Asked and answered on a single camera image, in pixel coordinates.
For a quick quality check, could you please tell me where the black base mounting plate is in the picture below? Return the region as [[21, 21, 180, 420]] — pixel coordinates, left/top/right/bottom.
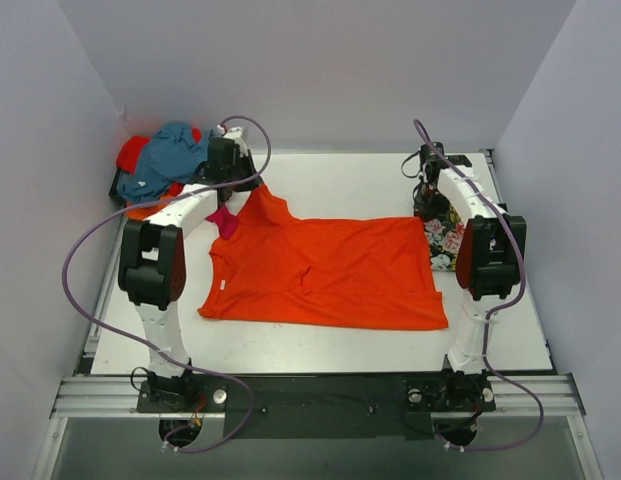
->
[[133, 371, 496, 446]]

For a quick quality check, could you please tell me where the red t-shirt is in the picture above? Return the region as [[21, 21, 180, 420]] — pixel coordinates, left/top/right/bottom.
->
[[115, 127, 203, 197]]

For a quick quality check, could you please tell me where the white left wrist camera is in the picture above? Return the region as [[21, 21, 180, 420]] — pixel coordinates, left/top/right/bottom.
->
[[216, 124, 247, 143]]

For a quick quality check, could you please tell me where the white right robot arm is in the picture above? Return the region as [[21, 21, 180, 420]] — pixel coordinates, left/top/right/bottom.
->
[[407, 142, 527, 374]]

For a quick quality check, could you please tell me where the purple cable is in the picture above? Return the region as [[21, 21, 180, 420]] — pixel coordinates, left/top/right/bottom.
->
[[62, 115, 272, 455], [413, 118, 545, 454]]

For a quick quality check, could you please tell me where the blue t-shirt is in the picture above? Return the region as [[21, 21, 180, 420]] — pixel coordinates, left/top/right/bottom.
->
[[119, 122, 219, 203]]

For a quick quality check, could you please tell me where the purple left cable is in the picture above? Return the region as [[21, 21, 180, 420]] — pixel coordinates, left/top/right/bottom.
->
[[62, 115, 272, 455]]

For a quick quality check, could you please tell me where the light orange t-shirt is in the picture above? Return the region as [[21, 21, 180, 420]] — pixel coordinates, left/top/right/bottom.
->
[[125, 195, 171, 221]]

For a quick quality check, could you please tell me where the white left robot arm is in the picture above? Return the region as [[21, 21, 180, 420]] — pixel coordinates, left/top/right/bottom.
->
[[118, 127, 262, 412]]

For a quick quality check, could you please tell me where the black floral t-shirt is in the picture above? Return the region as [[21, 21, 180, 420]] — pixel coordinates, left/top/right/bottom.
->
[[422, 199, 465, 272]]

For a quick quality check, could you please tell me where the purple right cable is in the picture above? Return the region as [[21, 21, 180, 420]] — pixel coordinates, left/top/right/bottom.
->
[[413, 118, 545, 454]]

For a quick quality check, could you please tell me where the aluminium front rail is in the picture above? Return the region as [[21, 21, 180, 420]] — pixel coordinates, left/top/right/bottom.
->
[[51, 375, 586, 418]]

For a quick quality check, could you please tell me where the pink t-shirt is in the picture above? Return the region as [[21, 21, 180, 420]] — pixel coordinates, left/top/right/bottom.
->
[[205, 205, 239, 240]]

